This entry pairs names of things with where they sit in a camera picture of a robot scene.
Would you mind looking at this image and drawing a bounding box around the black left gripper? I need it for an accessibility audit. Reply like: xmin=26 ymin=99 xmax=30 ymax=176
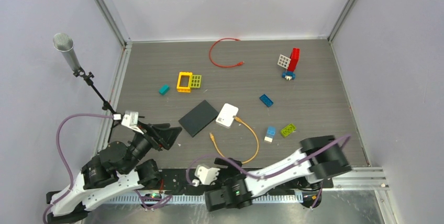
xmin=124 ymin=120 xmax=183 ymax=173

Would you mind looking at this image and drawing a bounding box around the black network switch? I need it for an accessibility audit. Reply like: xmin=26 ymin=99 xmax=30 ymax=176
xmin=179 ymin=100 xmax=219 ymax=138

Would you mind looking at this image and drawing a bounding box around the white square switch box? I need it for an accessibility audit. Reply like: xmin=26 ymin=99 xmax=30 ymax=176
xmin=215 ymin=103 xmax=239 ymax=128

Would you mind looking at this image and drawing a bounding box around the yellow ethernet cable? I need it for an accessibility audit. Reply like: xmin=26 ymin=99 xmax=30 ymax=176
xmin=208 ymin=116 xmax=260 ymax=165

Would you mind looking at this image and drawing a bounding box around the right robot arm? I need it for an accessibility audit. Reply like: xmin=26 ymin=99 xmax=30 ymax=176
xmin=204 ymin=135 xmax=352 ymax=212

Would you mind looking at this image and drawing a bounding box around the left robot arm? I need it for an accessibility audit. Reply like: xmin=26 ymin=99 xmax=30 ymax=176
xmin=43 ymin=124 xmax=182 ymax=223

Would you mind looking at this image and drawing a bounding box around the teal toy block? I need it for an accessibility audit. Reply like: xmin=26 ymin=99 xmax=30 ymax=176
xmin=159 ymin=84 xmax=170 ymax=96

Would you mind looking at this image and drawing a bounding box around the light blue white brick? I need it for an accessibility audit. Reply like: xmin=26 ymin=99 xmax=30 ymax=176
xmin=264 ymin=126 xmax=276 ymax=143

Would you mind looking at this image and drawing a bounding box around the lime green lattice piece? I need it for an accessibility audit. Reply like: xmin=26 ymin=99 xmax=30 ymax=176
xmin=190 ymin=74 xmax=202 ymax=88

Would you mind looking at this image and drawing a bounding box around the lime green flat brick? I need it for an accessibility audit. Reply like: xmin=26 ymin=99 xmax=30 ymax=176
xmin=280 ymin=123 xmax=296 ymax=138

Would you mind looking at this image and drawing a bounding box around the blue flat toy brick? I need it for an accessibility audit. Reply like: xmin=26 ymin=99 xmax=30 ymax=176
xmin=259 ymin=94 xmax=274 ymax=108

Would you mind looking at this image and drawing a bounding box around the black microphone stand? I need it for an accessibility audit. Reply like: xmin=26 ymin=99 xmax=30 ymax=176
xmin=73 ymin=68 xmax=120 ymax=144

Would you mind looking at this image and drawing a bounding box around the blue toy brick base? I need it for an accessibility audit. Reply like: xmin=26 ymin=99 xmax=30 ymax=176
xmin=281 ymin=71 xmax=296 ymax=81

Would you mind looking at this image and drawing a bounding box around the white toy lattice piece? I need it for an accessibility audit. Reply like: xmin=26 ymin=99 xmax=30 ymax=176
xmin=277 ymin=54 xmax=291 ymax=70

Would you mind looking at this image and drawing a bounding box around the red toy brick tower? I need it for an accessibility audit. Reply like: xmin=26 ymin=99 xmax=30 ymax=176
xmin=287 ymin=48 xmax=300 ymax=72

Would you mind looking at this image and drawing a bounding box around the silver microphone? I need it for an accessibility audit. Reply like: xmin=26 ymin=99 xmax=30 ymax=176
xmin=53 ymin=32 xmax=81 ymax=72

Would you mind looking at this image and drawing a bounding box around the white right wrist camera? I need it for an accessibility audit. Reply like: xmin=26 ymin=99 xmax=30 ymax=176
xmin=192 ymin=164 xmax=220 ymax=187

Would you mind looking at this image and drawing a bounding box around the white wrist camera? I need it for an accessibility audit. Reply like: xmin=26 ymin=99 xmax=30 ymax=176
xmin=113 ymin=110 xmax=143 ymax=134
xmin=192 ymin=164 xmax=220 ymax=187

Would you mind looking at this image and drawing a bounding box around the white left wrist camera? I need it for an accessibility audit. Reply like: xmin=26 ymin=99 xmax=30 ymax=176
xmin=113 ymin=110 xmax=143 ymax=134

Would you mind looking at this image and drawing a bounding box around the yellow toy window frame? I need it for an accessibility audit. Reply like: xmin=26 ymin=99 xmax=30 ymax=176
xmin=176 ymin=72 xmax=193 ymax=93

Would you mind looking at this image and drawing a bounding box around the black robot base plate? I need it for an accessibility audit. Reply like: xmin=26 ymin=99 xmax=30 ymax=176
xmin=127 ymin=167 xmax=335 ymax=196

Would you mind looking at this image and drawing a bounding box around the white perforated cable tray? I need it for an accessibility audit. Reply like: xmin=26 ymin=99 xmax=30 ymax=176
xmin=104 ymin=193 xmax=303 ymax=205

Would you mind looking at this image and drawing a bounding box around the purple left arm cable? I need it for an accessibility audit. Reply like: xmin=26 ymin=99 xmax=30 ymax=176
xmin=42 ymin=113 xmax=174 ymax=224

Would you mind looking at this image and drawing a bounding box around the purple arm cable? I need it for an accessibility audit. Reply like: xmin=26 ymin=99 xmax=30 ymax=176
xmin=42 ymin=113 xmax=174 ymax=224
xmin=185 ymin=133 xmax=352 ymax=209

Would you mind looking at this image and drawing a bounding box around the red ethernet cable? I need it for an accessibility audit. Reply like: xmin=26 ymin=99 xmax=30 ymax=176
xmin=208 ymin=37 xmax=245 ymax=69

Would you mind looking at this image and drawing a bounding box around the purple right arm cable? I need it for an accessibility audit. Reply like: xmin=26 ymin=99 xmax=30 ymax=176
xmin=185 ymin=133 xmax=352 ymax=209

